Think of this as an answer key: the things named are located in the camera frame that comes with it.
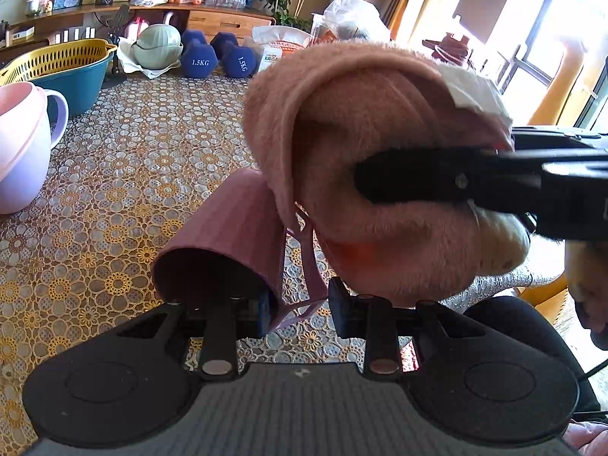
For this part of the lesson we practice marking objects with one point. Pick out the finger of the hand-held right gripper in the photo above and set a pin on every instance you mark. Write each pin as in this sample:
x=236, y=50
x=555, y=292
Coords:
x=418, y=178

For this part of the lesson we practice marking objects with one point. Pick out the person's right hand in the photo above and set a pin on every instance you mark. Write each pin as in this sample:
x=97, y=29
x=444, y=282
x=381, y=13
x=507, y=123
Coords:
x=589, y=285

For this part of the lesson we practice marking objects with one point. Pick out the small white box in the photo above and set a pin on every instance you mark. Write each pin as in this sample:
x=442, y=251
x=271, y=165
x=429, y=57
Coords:
x=23, y=33

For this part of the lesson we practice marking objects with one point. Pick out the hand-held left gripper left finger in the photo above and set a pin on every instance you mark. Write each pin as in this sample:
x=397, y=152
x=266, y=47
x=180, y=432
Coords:
x=263, y=318

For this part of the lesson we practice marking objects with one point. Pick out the yellow strainer basket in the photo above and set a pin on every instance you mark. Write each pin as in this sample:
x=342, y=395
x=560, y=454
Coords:
x=52, y=59

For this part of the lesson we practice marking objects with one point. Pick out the orange and white tissue pack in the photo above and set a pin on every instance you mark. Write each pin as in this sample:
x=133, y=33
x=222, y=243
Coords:
x=280, y=42

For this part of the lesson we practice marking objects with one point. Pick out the stack of green bowls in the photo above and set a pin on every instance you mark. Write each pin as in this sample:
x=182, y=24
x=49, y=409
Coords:
x=156, y=45

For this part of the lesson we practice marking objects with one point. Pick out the black stand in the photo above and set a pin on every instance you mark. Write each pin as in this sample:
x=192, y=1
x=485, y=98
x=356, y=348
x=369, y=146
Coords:
x=118, y=33

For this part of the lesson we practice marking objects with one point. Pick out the pink and lilac jug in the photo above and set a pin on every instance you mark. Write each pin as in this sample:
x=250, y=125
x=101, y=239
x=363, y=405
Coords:
x=19, y=152

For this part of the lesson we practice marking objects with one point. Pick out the wooden chair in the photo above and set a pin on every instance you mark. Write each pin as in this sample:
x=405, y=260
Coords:
x=546, y=301

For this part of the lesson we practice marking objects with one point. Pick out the white cloth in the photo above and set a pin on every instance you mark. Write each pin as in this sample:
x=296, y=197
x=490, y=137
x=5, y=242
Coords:
x=142, y=70

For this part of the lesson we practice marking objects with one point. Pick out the peach curved post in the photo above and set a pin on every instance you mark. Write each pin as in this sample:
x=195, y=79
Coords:
x=570, y=85

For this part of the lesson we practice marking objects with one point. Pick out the blue dumbbell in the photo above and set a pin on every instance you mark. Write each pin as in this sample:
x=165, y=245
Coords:
x=198, y=59
x=237, y=59

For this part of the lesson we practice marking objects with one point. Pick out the purple ribbed cup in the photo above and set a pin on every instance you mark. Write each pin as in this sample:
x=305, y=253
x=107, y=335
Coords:
x=228, y=223

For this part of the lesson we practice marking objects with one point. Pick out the pink fluffy towel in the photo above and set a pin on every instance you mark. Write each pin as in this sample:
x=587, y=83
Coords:
x=332, y=104

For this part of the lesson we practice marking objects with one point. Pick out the wooden television cabinet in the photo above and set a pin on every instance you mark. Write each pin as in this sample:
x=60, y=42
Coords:
x=218, y=19

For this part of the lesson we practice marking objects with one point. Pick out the pale yellow cloth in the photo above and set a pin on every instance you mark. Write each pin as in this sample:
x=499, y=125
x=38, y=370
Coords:
x=506, y=242

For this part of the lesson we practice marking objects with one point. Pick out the blue plastic basin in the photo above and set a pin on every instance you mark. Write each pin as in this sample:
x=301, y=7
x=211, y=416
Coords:
x=80, y=90

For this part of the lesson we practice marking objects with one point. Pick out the yellow curtain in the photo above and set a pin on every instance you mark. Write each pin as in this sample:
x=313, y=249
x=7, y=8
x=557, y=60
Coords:
x=408, y=4

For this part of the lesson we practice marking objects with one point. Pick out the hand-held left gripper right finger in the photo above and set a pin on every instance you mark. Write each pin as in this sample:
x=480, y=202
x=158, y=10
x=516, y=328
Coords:
x=343, y=313

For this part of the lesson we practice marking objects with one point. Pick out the white router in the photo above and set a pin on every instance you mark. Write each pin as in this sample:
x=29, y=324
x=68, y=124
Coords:
x=71, y=34

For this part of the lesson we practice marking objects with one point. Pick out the red water bottle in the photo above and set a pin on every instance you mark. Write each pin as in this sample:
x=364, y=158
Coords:
x=449, y=47

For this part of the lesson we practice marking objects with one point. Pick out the crumpled clear plastic bag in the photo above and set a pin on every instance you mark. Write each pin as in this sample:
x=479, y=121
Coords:
x=356, y=16

